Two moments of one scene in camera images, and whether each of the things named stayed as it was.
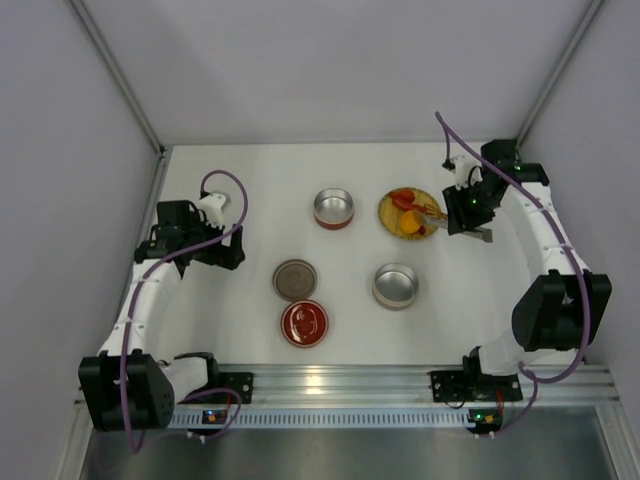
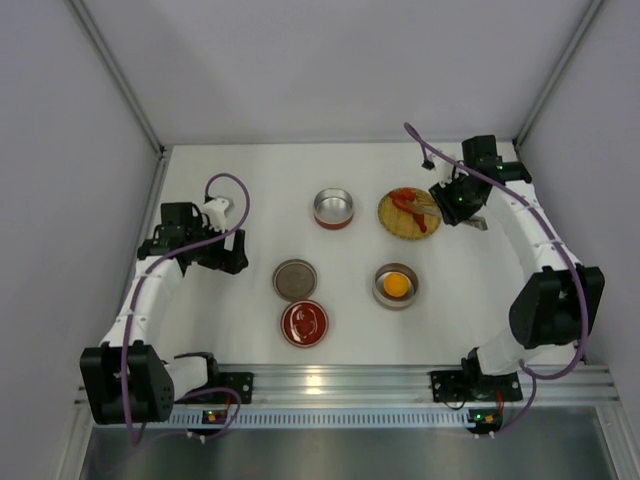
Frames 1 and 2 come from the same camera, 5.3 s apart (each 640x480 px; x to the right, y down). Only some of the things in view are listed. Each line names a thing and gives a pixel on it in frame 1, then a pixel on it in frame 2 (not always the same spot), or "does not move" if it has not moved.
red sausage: x=404 y=200 does not move
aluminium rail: x=410 y=385 does not move
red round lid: x=304 y=323 does not move
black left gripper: x=228 y=248 does not move
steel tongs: x=474 y=231 → x=475 y=221
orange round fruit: x=408 y=222 → x=396 y=284
